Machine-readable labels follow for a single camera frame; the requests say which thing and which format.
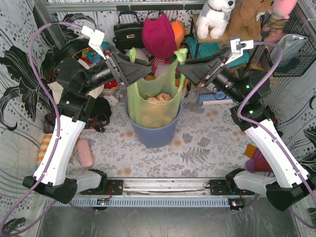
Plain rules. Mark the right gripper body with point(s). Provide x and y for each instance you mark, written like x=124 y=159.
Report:
x=214 y=74

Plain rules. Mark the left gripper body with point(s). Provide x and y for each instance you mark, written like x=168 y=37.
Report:
x=116 y=70

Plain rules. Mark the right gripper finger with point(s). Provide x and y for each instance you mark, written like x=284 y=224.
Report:
x=202 y=73
x=211 y=57

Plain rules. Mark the blue floor mop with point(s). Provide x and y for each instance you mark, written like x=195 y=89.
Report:
x=215 y=98

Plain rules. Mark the green plastic trash bag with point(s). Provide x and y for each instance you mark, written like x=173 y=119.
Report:
x=155 y=103

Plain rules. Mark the blue plastic trash bin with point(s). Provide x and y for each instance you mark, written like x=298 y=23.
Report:
x=154 y=137

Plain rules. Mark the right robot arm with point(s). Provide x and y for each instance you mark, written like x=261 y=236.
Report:
x=291 y=182

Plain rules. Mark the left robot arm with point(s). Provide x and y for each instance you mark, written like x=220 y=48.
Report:
x=73 y=112

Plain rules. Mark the magenta fabric bag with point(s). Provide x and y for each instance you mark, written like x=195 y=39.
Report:
x=158 y=37

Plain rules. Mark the cream canvas tote bag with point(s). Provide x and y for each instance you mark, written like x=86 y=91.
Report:
x=57 y=90

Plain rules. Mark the teal folded cloth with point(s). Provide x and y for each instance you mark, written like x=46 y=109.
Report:
x=209 y=48

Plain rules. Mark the colourful folded clothes stack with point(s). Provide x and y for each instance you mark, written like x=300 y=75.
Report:
x=90 y=56

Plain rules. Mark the white fluffy plush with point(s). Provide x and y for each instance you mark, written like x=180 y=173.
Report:
x=112 y=100

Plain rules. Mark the pink round plush doll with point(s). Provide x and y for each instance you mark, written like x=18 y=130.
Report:
x=160 y=66

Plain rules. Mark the brown teddy bear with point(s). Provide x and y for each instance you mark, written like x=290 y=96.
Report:
x=246 y=14

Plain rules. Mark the black leather handbag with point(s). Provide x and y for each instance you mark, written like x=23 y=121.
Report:
x=128 y=35

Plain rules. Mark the white plush dog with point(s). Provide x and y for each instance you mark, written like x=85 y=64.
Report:
x=213 y=18

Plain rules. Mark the wooden shelf rack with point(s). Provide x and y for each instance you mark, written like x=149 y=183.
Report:
x=225 y=38

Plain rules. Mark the crumpled brown paper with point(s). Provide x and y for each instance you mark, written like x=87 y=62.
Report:
x=161 y=97

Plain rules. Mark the orange plush toy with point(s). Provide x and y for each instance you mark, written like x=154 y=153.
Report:
x=179 y=32

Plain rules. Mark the silver foil pouch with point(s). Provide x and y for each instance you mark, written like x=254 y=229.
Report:
x=291 y=44

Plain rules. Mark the pink plush toy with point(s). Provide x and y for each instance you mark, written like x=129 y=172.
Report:
x=280 y=10

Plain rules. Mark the pink case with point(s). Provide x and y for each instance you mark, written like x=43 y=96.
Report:
x=85 y=154

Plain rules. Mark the orange checkered cloth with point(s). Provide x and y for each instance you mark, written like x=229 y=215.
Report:
x=43 y=147

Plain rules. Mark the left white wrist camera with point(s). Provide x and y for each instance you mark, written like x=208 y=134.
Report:
x=95 y=39

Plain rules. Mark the dark brown strap bag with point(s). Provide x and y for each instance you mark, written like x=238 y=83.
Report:
x=99 y=117

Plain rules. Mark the black wire basket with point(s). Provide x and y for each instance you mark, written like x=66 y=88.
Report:
x=298 y=65

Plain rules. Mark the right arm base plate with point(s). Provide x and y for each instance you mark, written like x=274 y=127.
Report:
x=220 y=187

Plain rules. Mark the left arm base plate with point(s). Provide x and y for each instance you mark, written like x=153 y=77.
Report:
x=113 y=187

